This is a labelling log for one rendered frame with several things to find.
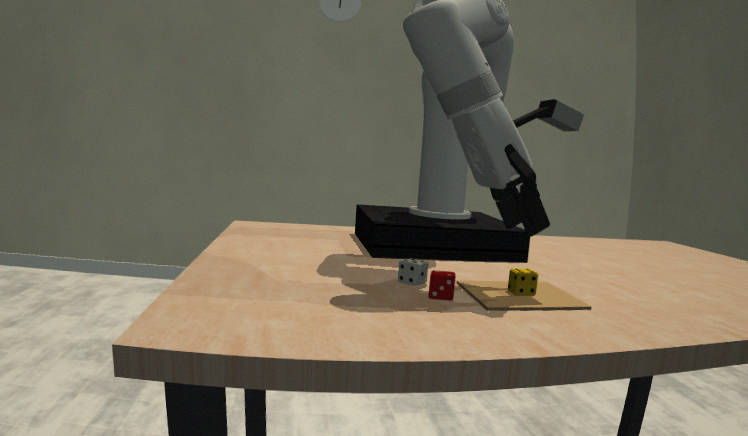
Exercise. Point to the tan flat mat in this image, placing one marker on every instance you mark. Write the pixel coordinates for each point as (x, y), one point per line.
(494, 296)

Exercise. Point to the red die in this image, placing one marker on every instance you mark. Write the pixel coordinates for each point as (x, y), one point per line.
(442, 285)

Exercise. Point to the white die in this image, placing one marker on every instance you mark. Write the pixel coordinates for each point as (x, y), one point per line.
(413, 272)

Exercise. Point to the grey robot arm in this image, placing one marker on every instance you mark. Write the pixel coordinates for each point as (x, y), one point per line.
(444, 36)

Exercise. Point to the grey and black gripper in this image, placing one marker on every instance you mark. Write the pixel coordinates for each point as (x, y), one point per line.
(495, 152)

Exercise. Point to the yellow die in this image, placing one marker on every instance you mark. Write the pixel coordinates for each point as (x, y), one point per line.
(522, 282)

